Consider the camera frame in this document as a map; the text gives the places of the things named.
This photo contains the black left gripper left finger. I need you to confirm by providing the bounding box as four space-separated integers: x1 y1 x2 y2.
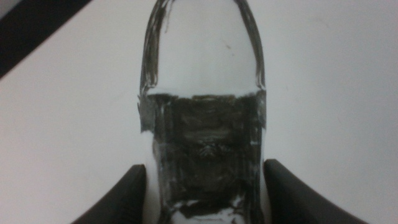
70 164 147 224

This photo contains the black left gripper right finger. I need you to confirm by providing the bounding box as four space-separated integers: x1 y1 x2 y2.
263 159 370 224

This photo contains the white and black shoe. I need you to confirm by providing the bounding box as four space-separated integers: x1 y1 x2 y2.
137 0 267 224

